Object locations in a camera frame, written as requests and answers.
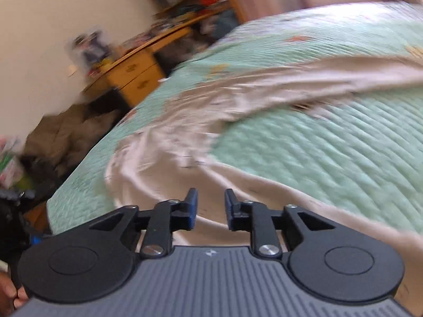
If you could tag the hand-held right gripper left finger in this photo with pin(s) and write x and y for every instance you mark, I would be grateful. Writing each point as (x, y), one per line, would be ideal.
(193, 209)

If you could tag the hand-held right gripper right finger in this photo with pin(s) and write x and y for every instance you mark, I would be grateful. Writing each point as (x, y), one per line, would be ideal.
(228, 209)

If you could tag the beige printed pants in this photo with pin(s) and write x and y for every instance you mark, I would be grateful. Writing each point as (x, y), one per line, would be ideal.
(264, 82)

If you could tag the person's left hand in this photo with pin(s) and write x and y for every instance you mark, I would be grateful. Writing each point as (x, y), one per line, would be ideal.
(8, 290)

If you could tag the green quilted bee bedspread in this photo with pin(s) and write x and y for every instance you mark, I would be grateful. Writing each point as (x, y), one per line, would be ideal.
(314, 152)

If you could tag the brown padded jacket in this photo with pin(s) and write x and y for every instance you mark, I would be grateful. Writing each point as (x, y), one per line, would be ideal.
(66, 135)

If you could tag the wooden desk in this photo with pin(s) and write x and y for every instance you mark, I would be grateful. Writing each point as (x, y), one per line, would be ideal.
(138, 72)

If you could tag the blue cloth bag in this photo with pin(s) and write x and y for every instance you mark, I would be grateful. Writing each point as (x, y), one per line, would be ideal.
(228, 21)

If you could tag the beige wall switch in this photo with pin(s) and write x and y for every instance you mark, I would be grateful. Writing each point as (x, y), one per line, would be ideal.
(72, 70)

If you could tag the wall poster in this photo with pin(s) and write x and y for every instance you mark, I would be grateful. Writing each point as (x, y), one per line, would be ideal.
(91, 51)

